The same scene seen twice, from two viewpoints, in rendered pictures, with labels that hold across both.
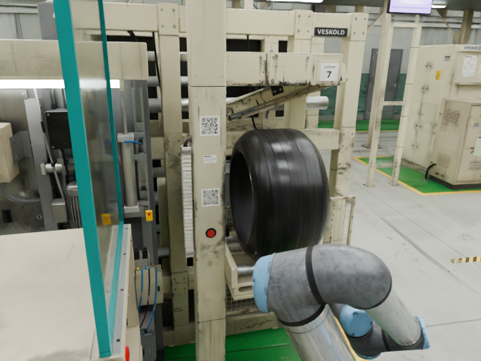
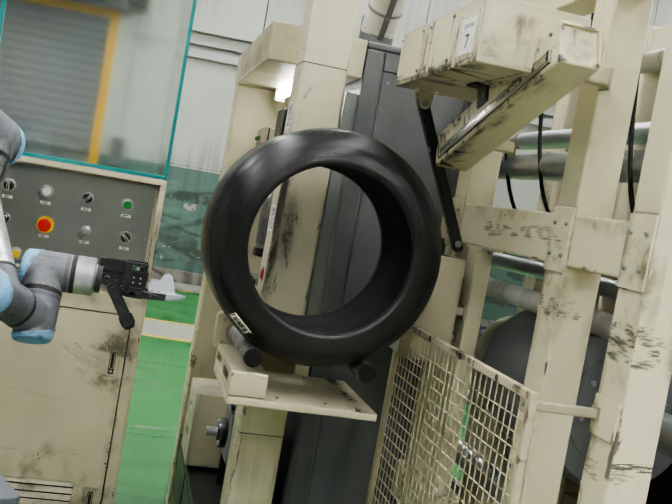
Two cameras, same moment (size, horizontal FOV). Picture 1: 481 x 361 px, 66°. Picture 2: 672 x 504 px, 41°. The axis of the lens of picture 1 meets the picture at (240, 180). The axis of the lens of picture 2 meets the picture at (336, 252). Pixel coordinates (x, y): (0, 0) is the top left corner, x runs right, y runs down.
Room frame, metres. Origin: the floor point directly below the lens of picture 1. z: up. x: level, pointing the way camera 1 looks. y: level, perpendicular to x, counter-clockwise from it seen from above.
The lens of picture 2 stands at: (1.66, -2.41, 1.29)
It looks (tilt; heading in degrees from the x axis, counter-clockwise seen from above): 3 degrees down; 92
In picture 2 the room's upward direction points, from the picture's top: 10 degrees clockwise
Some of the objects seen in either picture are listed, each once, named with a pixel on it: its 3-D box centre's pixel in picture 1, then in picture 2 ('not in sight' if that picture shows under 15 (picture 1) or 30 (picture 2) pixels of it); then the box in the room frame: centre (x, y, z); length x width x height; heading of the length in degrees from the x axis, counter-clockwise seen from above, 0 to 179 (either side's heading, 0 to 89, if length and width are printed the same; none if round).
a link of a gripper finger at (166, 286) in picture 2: not in sight; (167, 287); (1.22, -0.29, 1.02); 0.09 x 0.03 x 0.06; 15
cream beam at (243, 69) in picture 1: (273, 69); (480, 56); (1.86, -0.15, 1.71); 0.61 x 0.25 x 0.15; 105
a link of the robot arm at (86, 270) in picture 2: not in sight; (86, 275); (1.03, -0.32, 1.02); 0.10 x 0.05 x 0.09; 105
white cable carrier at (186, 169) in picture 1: (188, 203); not in sight; (1.41, 0.21, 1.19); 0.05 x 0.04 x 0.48; 15
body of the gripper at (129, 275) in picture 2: not in sight; (122, 278); (1.11, -0.30, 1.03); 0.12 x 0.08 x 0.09; 15
